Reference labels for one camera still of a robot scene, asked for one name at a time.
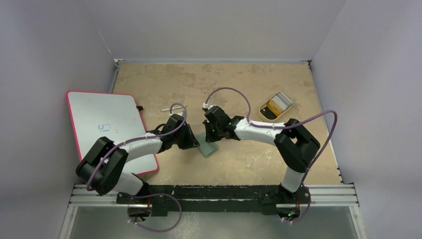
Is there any green leather card holder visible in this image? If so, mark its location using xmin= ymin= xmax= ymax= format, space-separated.
xmin=196 ymin=132 xmax=219 ymax=158

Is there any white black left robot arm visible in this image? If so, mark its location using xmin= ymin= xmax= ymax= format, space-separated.
xmin=76 ymin=114 xmax=200 ymax=204

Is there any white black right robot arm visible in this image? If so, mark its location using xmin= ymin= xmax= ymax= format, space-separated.
xmin=203 ymin=105 xmax=320 ymax=203

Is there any beige oval card tray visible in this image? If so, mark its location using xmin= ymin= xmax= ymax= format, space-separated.
xmin=258 ymin=92 xmax=294 ymax=122

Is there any stack of grey cards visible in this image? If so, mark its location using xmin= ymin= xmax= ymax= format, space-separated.
xmin=266 ymin=92 xmax=293 ymax=117

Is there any white marker pen green cap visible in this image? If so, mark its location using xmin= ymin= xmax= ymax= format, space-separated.
xmin=161 ymin=105 xmax=187 ymax=112

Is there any pink framed whiteboard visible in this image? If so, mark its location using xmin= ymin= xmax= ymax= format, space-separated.
xmin=67 ymin=91 xmax=146 ymax=159

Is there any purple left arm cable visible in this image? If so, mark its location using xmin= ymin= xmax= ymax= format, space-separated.
xmin=86 ymin=103 xmax=188 ymax=192

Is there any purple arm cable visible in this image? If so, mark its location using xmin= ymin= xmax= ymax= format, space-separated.
xmin=204 ymin=87 xmax=338 ymax=185
xmin=86 ymin=103 xmax=188 ymax=192

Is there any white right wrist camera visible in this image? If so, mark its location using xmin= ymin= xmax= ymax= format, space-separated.
xmin=202 ymin=103 xmax=215 ymax=112

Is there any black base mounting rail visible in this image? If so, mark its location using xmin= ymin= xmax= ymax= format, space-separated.
xmin=117 ymin=183 xmax=310 ymax=219

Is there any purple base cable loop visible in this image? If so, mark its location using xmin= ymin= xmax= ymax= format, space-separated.
xmin=127 ymin=193 xmax=183 ymax=234

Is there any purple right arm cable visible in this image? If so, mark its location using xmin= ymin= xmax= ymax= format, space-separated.
xmin=204 ymin=87 xmax=338 ymax=185

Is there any aluminium extrusion frame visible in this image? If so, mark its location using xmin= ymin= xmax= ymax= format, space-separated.
xmin=59 ymin=184 xmax=363 ymax=239

